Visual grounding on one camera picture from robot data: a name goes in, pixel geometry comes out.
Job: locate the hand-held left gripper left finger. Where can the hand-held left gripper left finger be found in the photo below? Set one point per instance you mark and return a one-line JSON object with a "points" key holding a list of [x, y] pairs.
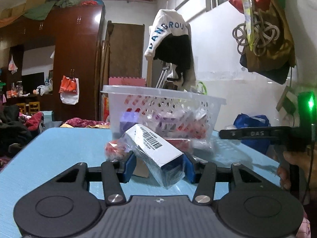
{"points": [[130, 165]]}

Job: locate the orange and white plastic bag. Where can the orange and white plastic bag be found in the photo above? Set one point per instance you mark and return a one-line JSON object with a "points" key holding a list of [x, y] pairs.
{"points": [[69, 90]]}

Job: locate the brown wooden wardrobe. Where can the brown wooden wardrobe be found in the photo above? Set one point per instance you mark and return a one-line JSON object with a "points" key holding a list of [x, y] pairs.
{"points": [[74, 54]]}

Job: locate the green cloth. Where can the green cloth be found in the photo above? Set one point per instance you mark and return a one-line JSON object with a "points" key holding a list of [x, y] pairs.
{"points": [[44, 8]]}

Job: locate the dark clothes pile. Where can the dark clothes pile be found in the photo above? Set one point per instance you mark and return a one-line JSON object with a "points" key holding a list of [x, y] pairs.
{"points": [[13, 131]]}

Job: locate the white tissue pack red print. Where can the white tissue pack red print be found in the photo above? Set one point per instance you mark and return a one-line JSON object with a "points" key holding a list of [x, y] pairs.
{"points": [[177, 143]]}

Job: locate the white and black hanging garment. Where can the white and black hanging garment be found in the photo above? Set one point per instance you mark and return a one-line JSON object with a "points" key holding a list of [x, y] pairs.
{"points": [[171, 42]]}

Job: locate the brown hanging bag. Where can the brown hanging bag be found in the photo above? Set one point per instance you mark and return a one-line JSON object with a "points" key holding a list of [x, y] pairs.
{"points": [[272, 37]]}

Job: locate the brown wooden door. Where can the brown wooden door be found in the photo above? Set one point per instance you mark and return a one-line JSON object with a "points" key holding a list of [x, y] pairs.
{"points": [[126, 52]]}

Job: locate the brown cardboard box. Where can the brown cardboard box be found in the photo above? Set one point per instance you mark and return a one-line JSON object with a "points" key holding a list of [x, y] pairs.
{"points": [[141, 169]]}

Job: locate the white plastic basket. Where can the white plastic basket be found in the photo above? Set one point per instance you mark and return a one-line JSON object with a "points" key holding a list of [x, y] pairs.
{"points": [[161, 96]]}

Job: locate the small bag of red pieces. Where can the small bag of red pieces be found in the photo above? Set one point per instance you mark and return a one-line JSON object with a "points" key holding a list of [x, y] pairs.
{"points": [[114, 150]]}

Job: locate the white barcode box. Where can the white barcode box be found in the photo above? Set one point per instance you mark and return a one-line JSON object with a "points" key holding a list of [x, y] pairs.
{"points": [[153, 148]]}

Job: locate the person's right hand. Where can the person's right hand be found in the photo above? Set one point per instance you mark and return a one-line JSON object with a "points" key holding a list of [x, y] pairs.
{"points": [[284, 176]]}

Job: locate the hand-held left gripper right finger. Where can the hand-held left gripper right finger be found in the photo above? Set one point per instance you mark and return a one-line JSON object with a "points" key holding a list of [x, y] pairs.
{"points": [[189, 169]]}

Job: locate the large purple box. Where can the large purple box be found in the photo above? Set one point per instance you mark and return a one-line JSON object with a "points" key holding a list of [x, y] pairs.
{"points": [[127, 124]]}

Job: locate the green and white bag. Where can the green and white bag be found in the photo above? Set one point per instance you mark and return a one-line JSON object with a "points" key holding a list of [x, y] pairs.
{"points": [[201, 87]]}

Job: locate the pink foam mat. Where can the pink foam mat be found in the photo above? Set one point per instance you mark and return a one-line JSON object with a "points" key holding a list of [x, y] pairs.
{"points": [[123, 81]]}

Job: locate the wall power adapter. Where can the wall power adapter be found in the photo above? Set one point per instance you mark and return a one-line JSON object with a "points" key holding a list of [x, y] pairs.
{"points": [[287, 101]]}

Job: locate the blue fabric bag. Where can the blue fabric bag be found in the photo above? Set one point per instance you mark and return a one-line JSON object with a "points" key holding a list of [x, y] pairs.
{"points": [[251, 125]]}

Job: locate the small hanging plastic bag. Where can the small hanging plastic bag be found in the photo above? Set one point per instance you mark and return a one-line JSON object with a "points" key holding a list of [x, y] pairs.
{"points": [[12, 65]]}

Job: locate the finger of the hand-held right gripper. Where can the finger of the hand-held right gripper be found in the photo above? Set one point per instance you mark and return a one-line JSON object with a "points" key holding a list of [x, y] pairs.
{"points": [[247, 133]]}

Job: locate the yellow wooden chair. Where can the yellow wooden chair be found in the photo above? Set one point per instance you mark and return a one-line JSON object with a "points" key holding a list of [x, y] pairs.
{"points": [[33, 107]]}

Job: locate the pink floral blanket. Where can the pink floral blanket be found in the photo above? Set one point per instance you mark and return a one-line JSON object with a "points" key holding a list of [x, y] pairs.
{"points": [[81, 122]]}

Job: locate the metal crutch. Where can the metal crutch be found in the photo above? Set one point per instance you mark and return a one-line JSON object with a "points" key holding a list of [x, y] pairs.
{"points": [[164, 75]]}

